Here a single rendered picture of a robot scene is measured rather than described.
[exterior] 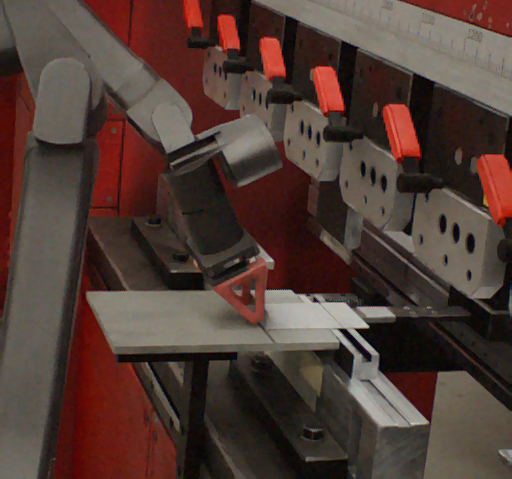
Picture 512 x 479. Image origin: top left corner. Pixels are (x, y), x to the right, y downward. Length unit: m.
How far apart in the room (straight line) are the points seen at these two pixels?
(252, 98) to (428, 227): 0.58
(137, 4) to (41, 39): 1.25
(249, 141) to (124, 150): 0.91
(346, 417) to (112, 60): 0.47
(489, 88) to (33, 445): 0.48
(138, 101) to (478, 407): 2.69
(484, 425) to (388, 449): 2.50
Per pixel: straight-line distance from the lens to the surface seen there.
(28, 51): 1.07
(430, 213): 1.21
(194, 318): 1.53
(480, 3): 1.15
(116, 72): 1.47
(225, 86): 1.87
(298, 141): 1.56
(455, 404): 4.00
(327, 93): 1.38
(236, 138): 1.47
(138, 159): 2.36
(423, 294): 1.90
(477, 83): 1.15
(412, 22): 1.28
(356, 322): 1.57
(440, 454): 3.66
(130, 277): 2.05
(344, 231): 1.51
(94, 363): 2.28
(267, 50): 1.58
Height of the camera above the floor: 1.53
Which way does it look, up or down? 16 degrees down
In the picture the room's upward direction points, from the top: 5 degrees clockwise
